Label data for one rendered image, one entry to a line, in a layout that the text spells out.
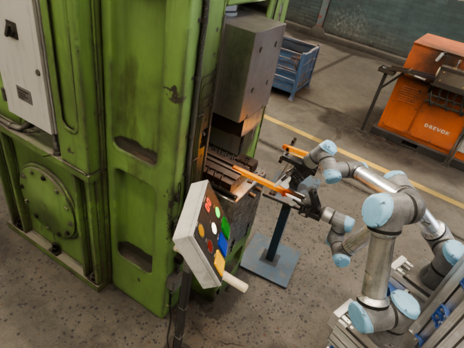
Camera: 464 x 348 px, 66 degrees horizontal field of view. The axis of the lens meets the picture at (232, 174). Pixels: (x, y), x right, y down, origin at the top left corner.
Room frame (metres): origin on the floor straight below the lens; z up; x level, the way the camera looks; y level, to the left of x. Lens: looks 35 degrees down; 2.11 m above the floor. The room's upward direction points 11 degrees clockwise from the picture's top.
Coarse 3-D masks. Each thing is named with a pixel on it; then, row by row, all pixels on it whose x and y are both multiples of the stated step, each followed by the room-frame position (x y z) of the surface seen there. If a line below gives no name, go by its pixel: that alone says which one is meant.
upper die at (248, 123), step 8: (256, 112) 1.62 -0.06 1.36; (216, 120) 1.56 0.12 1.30; (224, 120) 1.55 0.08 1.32; (232, 120) 1.53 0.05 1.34; (248, 120) 1.55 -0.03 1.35; (256, 120) 1.64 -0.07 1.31; (224, 128) 1.54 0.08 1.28; (232, 128) 1.53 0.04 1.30; (240, 128) 1.51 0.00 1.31; (248, 128) 1.56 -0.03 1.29; (240, 136) 1.50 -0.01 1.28
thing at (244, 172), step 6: (234, 168) 1.62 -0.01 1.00; (240, 168) 1.63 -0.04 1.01; (246, 174) 1.59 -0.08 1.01; (252, 174) 1.60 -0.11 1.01; (258, 180) 1.56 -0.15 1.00; (264, 180) 1.56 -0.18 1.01; (270, 186) 1.53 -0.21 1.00; (276, 186) 1.52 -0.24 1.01; (282, 192) 1.49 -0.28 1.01; (288, 192) 1.49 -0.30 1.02; (294, 192) 1.50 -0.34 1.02; (300, 198) 1.46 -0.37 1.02
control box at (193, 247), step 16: (192, 192) 1.15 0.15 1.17; (208, 192) 1.16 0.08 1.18; (192, 208) 1.04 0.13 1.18; (208, 208) 1.09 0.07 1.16; (192, 224) 0.94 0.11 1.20; (208, 224) 1.02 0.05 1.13; (176, 240) 0.88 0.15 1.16; (192, 240) 0.88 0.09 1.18; (208, 240) 0.96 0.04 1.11; (192, 256) 0.88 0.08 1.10; (208, 256) 0.90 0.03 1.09; (208, 272) 0.88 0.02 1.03
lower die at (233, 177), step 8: (208, 152) 1.74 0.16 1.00; (216, 152) 1.77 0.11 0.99; (208, 160) 1.67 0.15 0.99; (224, 160) 1.69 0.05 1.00; (232, 160) 1.72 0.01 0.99; (216, 168) 1.61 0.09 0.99; (224, 168) 1.63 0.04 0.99; (232, 168) 1.63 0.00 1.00; (248, 168) 1.67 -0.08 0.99; (208, 176) 1.56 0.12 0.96; (216, 176) 1.55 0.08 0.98; (224, 176) 1.57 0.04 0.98; (232, 176) 1.57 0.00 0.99; (240, 176) 1.59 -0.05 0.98; (216, 184) 1.54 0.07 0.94; (224, 184) 1.52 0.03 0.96; (232, 184) 1.52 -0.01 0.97
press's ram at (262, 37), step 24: (240, 24) 1.54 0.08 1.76; (264, 24) 1.63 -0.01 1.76; (240, 48) 1.48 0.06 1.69; (264, 48) 1.56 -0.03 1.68; (240, 72) 1.47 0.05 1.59; (264, 72) 1.61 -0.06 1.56; (216, 96) 1.52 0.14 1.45; (240, 96) 1.46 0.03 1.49; (264, 96) 1.67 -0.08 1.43; (240, 120) 1.47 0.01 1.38
